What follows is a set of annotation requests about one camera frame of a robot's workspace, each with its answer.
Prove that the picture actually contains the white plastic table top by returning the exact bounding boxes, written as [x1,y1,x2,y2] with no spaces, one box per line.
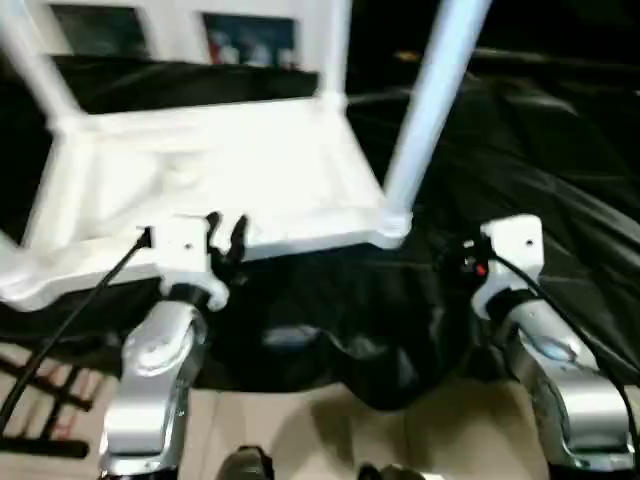
[0,94,415,313]

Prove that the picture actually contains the white plastic table leg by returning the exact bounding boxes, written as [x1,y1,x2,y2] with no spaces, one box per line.
[378,0,495,249]
[0,0,87,137]
[316,0,353,109]

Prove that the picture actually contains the black work mat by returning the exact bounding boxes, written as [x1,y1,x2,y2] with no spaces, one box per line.
[0,55,640,413]

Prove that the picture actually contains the red bottle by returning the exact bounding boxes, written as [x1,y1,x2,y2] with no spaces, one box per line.
[206,28,227,65]

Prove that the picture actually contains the grey left robot leg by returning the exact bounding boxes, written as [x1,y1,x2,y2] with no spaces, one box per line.
[218,448,275,480]

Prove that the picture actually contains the white display cabinet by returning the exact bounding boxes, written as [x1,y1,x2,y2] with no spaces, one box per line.
[20,0,333,73]

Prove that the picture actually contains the black metal stand legs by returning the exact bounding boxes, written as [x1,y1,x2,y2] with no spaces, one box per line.
[0,342,99,463]

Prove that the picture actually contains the black low cabinet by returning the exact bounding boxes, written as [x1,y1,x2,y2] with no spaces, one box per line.
[350,0,640,86]

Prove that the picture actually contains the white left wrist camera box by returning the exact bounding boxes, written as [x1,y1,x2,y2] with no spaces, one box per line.
[146,214,233,305]

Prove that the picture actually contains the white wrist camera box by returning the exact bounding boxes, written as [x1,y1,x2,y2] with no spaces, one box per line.
[146,214,233,305]
[468,214,547,323]

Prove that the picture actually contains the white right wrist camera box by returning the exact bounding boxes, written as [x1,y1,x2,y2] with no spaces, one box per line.
[468,214,547,323]

